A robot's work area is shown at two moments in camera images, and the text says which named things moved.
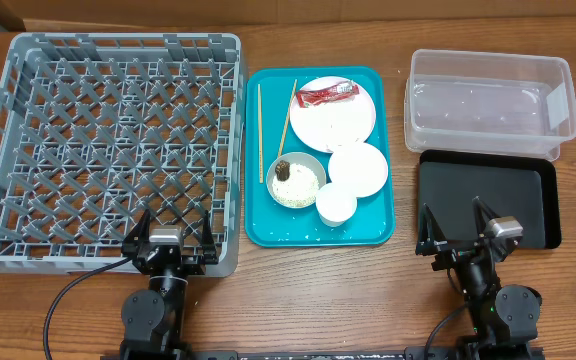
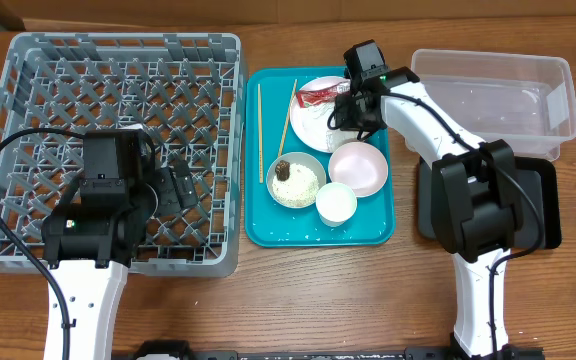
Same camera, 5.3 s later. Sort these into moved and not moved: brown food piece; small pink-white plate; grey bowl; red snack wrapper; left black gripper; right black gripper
Moved: right black gripper; left black gripper
Not moved: small pink-white plate; red snack wrapper; grey bowl; brown food piece
